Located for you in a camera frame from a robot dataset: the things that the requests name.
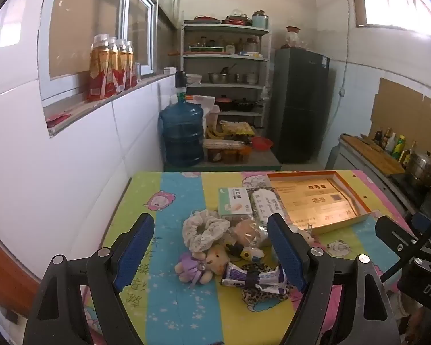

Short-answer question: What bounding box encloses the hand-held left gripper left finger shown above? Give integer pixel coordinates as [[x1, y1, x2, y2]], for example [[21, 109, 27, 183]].
[[23, 213, 155, 345]]

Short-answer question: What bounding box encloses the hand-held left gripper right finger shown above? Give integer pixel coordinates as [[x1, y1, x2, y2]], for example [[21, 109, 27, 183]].
[[266, 214, 403, 345]]

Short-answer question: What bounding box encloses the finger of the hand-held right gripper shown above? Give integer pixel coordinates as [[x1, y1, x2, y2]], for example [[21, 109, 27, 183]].
[[411, 211, 431, 229], [375, 216, 422, 259]]

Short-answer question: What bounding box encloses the white yellow banded packet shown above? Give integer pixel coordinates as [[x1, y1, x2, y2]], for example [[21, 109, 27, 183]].
[[224, 239, 265, 264]]

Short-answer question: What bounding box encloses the beige plush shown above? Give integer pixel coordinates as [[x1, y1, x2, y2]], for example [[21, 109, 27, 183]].
[[230, 217, 270, 248]]

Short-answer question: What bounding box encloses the leopard print cloth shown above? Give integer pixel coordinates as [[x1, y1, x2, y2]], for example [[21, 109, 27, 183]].
[[239, 263, 295, 311]]

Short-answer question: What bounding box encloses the purple white banded packet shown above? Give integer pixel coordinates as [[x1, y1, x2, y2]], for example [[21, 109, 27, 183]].
[[220, 262, 291, 290]]

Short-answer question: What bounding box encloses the purple dressed plush bear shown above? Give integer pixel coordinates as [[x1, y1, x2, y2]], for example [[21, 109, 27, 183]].
[[175, 244, 230, 288]]

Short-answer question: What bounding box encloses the beige lace scrunchie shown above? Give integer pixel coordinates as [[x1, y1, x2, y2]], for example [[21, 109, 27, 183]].
[[182, 209, 231, 254]]

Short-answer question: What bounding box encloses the orange cardboard tray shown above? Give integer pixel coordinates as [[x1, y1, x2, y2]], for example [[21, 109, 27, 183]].
[[266, 170, 372, 236]]

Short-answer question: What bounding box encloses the grey gas stove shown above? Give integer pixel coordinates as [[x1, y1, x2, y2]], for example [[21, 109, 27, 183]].
[[391, 172, 431, 209]]

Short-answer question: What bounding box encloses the steel cooking pot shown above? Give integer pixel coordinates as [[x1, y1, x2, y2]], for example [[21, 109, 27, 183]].
[[406, 151, 431, 187]]

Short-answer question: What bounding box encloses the floral tissue pack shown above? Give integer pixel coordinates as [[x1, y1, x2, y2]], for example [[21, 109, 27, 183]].
[[247, 186, 286, 223]]

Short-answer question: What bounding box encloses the white green carton box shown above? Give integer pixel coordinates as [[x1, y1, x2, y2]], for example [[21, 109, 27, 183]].
[[217, 187, 254, 218]]

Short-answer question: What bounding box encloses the wooden cutting board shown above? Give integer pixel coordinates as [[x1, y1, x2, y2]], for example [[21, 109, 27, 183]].
[[341, 135, 405, 177]]

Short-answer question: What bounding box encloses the grey kitchen counter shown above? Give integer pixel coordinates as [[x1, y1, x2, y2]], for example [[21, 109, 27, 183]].
[[336, 133, 431, 216]]

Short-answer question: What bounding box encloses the red plastic basket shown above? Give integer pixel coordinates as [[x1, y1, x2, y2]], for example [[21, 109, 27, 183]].
[[251, 137, 274, 152]]

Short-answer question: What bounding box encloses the pack of dried noodles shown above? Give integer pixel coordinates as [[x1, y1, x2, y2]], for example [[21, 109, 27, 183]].
[[204, 139, 245, 150]]

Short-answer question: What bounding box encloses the blue water jug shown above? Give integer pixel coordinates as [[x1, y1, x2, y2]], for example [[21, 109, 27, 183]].
[[158, 95, 205, 168]]

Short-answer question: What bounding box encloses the dark grey fridge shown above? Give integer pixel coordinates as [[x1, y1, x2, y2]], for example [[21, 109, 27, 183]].
[[269, 47, 331, 164]]

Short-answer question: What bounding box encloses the bunch of bananas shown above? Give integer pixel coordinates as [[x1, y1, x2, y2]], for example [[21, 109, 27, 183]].
[[205, 124, 225, 140]]

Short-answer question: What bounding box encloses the red packet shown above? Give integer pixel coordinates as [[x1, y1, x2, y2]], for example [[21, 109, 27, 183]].
[[46, 112, 72, 128]]

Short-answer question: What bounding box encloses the black wok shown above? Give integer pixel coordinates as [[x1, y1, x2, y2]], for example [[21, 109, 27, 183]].
[[233, 98, 264, 112]]

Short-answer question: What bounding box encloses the white plastic bag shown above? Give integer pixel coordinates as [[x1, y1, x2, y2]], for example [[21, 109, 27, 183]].
[[188, 95, 220, 116]]

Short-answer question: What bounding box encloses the black water pump dispenser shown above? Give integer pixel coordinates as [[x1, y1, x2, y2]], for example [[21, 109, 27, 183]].
[[174, 71, 188, 96]]

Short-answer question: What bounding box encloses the white metal shelf rack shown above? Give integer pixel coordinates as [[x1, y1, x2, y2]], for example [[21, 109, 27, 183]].
[[180, 20, 272, 141]]

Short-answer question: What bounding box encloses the glass jar red lid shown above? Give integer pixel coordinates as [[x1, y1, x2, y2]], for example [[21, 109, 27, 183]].
[[282, 26, 304, 49]]

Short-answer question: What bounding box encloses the sliding window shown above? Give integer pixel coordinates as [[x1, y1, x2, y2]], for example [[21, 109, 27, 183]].
[[38, 0, 180, 103]]

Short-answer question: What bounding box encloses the teal enamel pot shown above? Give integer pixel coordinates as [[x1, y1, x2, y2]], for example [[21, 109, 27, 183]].
[[251, 11, 270, 29]]

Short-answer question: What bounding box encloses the small beige plush keychain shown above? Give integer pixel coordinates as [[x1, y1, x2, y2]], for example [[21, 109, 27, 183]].
[[298, 228, 317, 247]]

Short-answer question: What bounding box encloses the cardboard wall sheet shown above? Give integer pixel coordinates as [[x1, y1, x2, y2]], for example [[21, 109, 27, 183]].
[[370, 77, 431, 162]]

